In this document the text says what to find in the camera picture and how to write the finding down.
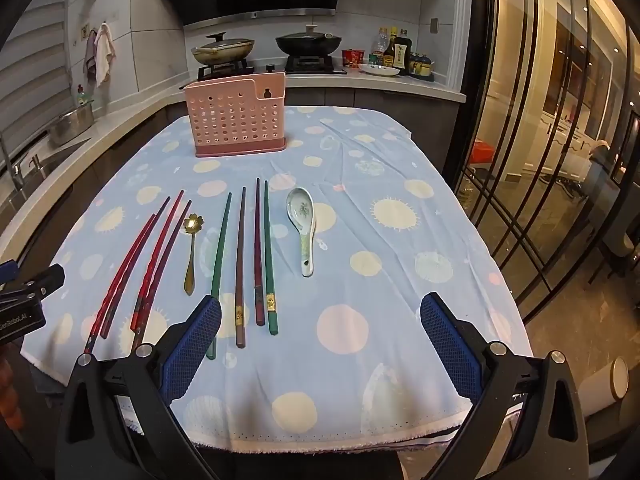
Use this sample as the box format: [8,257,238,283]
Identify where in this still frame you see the glass sliding door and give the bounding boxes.
[447,0,640,321]

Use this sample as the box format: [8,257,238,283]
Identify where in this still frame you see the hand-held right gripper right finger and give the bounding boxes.
[420,293,592,480]

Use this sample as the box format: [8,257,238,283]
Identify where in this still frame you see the white cylindrical container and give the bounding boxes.
[582,356,631,417]

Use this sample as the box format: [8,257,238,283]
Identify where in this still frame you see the black wok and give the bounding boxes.
[275,35,342,57]

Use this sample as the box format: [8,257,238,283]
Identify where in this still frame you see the glass lid black knob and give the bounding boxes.
[193,33,255,53]

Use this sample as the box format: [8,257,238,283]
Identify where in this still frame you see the white hanging towel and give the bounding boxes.
[94,22,117,89]

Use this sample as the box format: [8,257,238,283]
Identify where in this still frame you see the maroon chopstick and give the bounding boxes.
[254,178,266,327]

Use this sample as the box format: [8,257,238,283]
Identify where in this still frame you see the glass lid white knob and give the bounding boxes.
[277,23,337,42]

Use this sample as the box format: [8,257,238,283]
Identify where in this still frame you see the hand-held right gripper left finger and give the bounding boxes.
[55,294,223,480]

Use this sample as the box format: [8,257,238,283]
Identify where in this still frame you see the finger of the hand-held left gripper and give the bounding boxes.
[0,259,22,287]
[0,264,66,311]

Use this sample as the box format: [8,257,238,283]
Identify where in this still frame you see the white plate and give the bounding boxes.
[357,62,402,77]

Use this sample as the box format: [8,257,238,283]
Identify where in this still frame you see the kitchen sink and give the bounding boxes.
[20,136,94,183]

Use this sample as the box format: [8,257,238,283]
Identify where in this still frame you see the window blind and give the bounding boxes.
[0,0,72,148]

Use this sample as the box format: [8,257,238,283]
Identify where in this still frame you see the clear plastic oil bottle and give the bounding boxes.
[370,27,391,59]

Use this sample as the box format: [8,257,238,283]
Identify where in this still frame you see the stainless steel pot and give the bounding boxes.
[47,102,96,149]

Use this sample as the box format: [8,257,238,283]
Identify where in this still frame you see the pale green ceramic spoon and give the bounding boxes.
[285,187,316,278]

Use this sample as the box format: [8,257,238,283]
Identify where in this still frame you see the black gas stove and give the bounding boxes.
[197,55,348,82]

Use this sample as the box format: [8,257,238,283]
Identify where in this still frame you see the blue dotted tablecloth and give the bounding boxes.
[20,104,534,449]

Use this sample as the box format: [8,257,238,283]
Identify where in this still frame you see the red chopstick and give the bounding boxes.
[131,189,185,332]
[84,214,157,355]
[100,196,172,339]
[133,200,193,353]

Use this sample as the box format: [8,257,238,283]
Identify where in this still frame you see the person's left hand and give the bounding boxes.
[0,352,22,432]

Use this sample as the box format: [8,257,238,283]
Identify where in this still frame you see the condiment jar set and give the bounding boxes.
[408,52,435,79]

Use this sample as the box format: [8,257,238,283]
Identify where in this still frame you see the green chopstick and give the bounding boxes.
[263,180,280,336]
[205,192,233,361]

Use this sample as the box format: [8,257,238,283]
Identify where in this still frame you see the pink perforated utensil holder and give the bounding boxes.
[183,71,290,159]

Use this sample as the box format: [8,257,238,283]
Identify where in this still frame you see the purple hanging towel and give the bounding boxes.
[82,29,99,84]

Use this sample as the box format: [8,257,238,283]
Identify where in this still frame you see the beige wok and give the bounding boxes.
[191,45,256,67]

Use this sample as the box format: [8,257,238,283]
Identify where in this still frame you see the metal faucet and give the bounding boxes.
[0,129,27,197]

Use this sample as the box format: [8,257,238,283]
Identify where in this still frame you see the brown chopstick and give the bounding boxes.
[234,186,248,350]

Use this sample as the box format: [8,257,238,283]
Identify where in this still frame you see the dark soy sauce bottle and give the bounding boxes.
[392,29,414,69]

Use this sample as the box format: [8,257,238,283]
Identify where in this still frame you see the brown sauce bottle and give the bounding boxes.
[382,27,399,66]

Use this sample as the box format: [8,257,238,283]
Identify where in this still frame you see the gold flower spoon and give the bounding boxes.
[182,213,201,297]

